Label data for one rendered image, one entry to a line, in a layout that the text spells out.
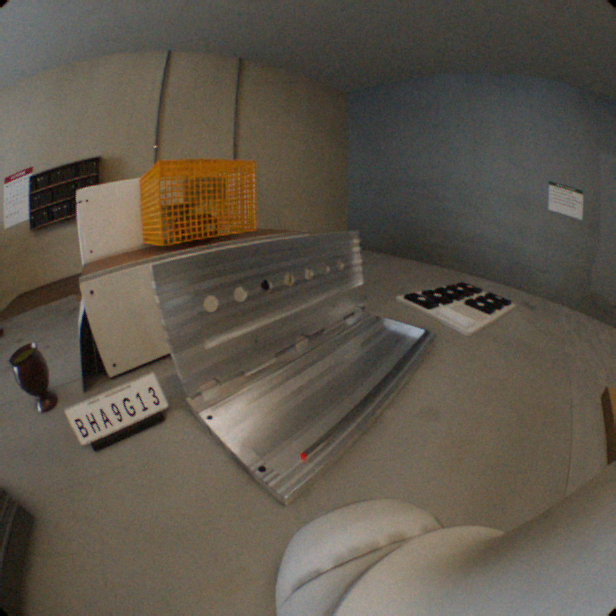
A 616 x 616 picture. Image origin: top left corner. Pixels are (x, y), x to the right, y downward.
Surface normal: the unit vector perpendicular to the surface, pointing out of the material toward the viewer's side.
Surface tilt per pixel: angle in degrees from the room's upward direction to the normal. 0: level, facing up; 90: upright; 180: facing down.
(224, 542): 0
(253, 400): 0
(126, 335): 90
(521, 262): 90
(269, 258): 79
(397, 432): 0
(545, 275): 90
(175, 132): 90
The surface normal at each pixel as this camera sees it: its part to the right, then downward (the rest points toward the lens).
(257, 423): 0.00, -0.92
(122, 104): 0.66, 0.29
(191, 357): 0.73, 0.07
